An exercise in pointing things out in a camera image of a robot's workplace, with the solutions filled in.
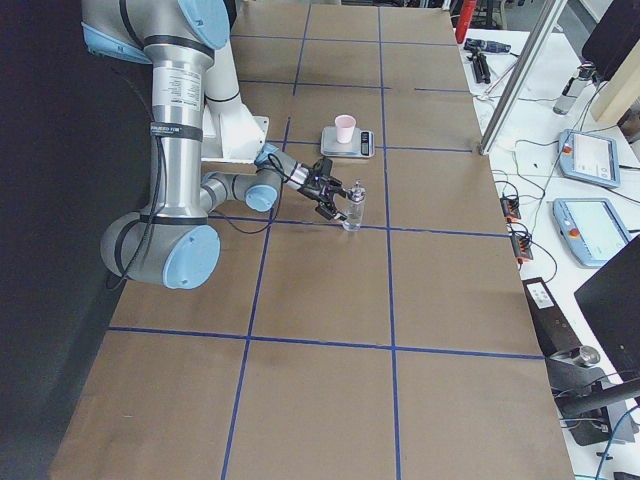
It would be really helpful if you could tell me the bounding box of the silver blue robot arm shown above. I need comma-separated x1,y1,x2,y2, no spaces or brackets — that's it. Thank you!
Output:
82,1,345,289

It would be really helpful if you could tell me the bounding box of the orange black connector module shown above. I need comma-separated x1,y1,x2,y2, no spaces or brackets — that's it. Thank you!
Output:
500,195,521,223

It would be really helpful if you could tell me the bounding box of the black monitor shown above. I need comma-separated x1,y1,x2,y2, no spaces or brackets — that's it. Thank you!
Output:
582,0,639,80

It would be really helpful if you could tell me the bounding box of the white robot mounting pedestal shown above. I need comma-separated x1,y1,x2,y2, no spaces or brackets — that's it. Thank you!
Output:
202,41,269,164

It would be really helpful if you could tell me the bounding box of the far blue teach pendant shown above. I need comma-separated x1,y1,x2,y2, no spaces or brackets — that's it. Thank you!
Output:
559,129,621,188

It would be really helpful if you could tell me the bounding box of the black folded tripod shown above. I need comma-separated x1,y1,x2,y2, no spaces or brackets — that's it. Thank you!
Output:
468,47,491,84

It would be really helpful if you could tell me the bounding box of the grey bottle on desk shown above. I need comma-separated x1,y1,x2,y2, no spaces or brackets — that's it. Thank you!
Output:
552,61,596,115

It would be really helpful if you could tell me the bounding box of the black box with label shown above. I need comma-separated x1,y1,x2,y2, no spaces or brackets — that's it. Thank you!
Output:
522,277,582,357

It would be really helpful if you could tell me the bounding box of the red cylinder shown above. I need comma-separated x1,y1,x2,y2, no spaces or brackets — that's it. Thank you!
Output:
455,0,477,44

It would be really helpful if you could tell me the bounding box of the blue folded umbrella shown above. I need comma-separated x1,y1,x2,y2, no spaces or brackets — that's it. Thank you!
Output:
463,38,511,54

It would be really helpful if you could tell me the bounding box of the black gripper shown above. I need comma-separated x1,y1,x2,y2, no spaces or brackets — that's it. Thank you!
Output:
298,174,351,222

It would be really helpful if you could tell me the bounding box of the clear glass sauce bottle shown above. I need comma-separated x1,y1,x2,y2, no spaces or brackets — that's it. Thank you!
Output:
342,179,366,232

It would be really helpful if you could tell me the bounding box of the silver digital kitchen scale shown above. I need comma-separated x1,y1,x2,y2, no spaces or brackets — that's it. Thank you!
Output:
320,126,375,158

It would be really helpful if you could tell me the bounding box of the aluminium frame post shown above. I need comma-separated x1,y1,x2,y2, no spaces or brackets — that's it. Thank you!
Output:
479,0,567,155

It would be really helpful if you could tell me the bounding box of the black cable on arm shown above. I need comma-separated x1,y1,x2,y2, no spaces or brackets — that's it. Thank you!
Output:
104,69,296,291

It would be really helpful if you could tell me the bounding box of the near blue teach pendant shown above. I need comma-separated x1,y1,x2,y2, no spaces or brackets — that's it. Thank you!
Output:
552,198,632,268

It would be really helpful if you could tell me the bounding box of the blue teach pendant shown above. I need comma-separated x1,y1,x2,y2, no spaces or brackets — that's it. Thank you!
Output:
559,129,621,188
552,198,632,268

